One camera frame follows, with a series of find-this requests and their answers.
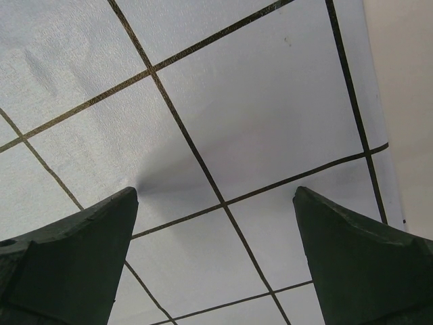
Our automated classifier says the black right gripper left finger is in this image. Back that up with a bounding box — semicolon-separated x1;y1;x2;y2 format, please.
1;187;137;324

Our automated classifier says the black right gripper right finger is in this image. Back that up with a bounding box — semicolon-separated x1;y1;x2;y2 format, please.
293;186;432;324

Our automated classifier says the light blue checked placemat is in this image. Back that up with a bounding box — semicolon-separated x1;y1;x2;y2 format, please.
1;1;405;324

